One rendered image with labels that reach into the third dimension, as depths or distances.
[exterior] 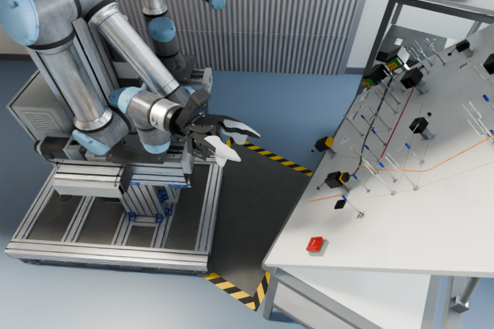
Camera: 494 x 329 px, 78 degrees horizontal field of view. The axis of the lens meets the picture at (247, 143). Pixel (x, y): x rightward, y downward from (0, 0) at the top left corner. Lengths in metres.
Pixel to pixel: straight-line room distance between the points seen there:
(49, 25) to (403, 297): 1.45
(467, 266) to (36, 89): 1.61
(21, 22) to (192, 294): 1.76
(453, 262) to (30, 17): 1.04
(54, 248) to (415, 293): 1.98
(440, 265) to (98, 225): 1.96
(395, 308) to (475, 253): 0.68
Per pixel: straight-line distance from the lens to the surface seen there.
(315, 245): 1.05
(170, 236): 2.10
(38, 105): 1.53
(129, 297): 2.26
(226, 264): 2.20
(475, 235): 0.83
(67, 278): 2.46
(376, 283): 1.43
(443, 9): 1.75
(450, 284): 1.33
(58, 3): 0.88
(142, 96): 0.78
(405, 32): 2.18
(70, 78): 0.95
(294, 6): 3.18
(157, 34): 1.50
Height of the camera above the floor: 2.08
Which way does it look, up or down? 49 degrees down
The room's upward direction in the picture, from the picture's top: straight up
